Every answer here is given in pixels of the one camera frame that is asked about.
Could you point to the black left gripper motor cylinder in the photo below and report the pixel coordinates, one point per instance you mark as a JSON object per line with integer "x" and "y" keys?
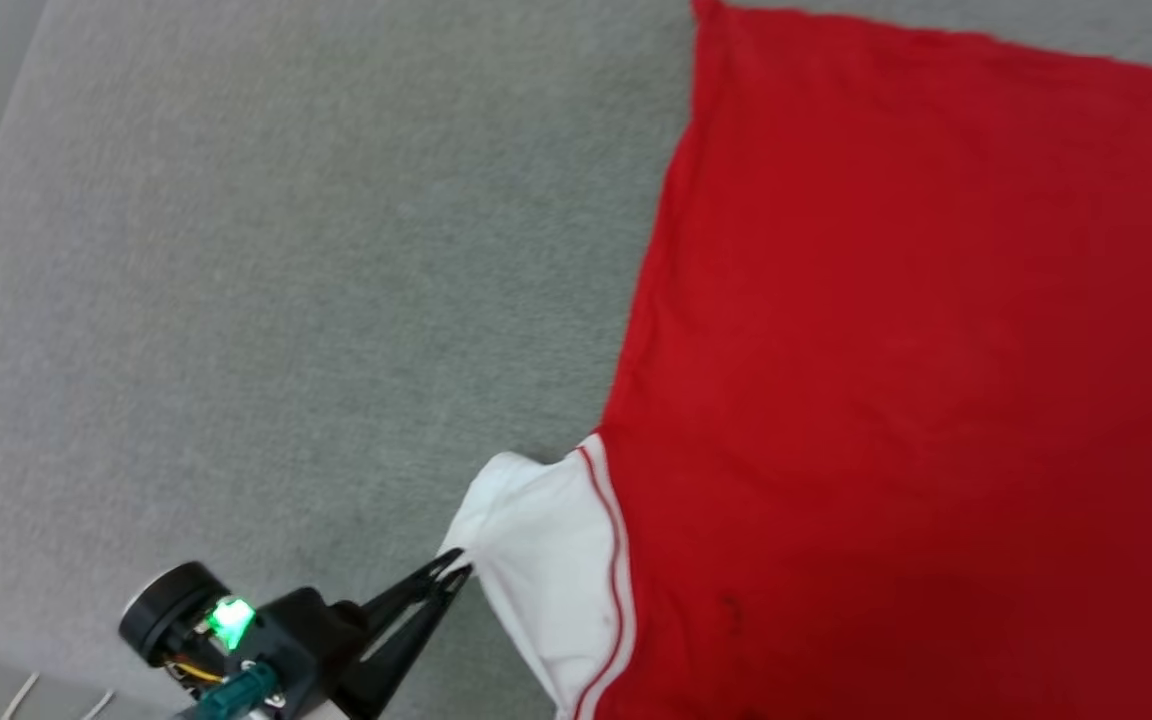
{"x": 166, "y": 610}

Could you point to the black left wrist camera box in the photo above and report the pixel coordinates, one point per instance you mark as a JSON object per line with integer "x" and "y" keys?
{"x": 301, "y": 640}

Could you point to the red white trimmed garment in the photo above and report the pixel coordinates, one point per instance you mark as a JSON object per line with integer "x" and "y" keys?
{"x": 886, "y": 350}

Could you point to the grey fabric sofa cushion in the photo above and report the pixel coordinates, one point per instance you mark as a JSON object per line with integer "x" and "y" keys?
{"x": 286, "y": 300}

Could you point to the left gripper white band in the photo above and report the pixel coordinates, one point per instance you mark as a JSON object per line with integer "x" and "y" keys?
{"x": 321, "y": 712}

